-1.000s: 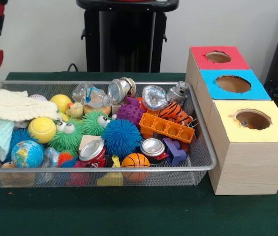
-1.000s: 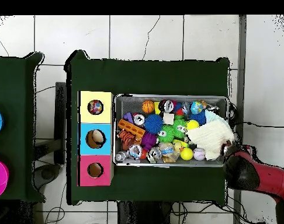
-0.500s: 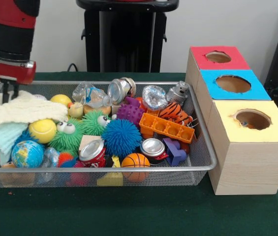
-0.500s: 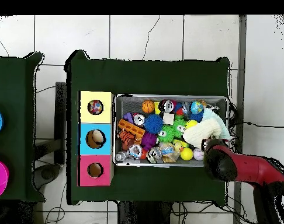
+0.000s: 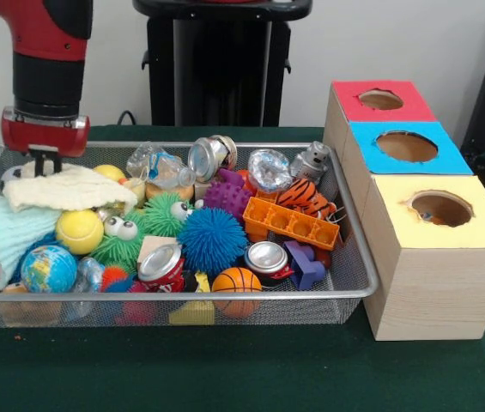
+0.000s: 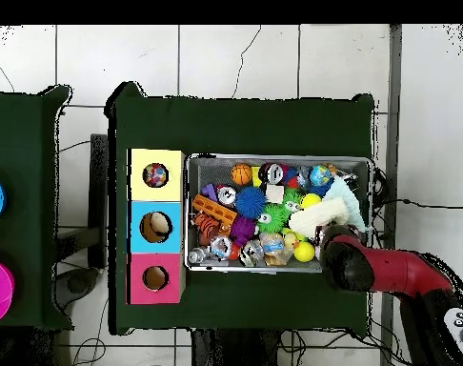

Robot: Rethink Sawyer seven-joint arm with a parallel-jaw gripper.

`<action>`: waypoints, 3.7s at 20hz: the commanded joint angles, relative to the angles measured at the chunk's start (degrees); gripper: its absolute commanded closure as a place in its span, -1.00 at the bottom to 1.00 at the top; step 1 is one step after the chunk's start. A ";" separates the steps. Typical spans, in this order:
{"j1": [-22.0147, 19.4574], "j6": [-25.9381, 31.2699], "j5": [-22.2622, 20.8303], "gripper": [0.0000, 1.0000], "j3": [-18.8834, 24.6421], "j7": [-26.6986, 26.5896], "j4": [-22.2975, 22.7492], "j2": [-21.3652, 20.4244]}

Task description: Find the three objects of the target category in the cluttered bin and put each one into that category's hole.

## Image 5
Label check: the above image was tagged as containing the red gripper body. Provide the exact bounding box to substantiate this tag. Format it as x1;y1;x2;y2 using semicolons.
1;106;91;158

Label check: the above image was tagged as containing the cream muslin cloth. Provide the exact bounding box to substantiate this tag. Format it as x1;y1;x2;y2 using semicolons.
2;161;139;215

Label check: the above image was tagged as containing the mint green muslin cloth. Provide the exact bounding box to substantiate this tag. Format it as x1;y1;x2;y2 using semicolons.
0;185;63;288

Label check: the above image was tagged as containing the wooden box with three holes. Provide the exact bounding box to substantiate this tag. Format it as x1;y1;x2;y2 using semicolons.
322;79;485;342

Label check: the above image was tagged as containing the yellow tennis ball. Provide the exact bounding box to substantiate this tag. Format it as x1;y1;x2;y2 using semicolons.
55;209;105;255

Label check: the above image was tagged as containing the globe print ball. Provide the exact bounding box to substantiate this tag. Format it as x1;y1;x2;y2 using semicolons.
21;245;79;294

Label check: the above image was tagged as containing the green spiky toy with eyes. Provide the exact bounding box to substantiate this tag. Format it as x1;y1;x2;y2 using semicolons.
91;214;149;274
142;192;196;238

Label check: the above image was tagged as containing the blue spiky rubber ball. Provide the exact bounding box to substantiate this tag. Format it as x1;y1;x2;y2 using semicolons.
176;208;248;278

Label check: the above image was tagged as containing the orange toy basketball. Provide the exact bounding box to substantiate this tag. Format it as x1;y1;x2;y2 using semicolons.
211;266;264;318

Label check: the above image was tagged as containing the orange toy building block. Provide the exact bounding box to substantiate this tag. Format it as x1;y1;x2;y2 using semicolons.
242;196;341;251

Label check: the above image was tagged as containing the tiger plush toy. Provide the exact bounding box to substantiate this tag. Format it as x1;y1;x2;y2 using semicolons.
276;179;337;222

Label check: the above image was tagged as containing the silver toy robot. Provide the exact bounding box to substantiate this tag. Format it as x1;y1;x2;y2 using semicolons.
288;140;330;181

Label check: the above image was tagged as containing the dark green tablecloth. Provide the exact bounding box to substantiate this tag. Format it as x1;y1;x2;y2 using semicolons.
0;125;485;412

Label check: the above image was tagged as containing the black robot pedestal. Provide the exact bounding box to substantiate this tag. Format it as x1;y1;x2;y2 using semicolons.
132;0;312;127

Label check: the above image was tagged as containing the silver wire mesh bin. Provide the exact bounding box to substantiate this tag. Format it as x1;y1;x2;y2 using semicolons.
0;140;380;330

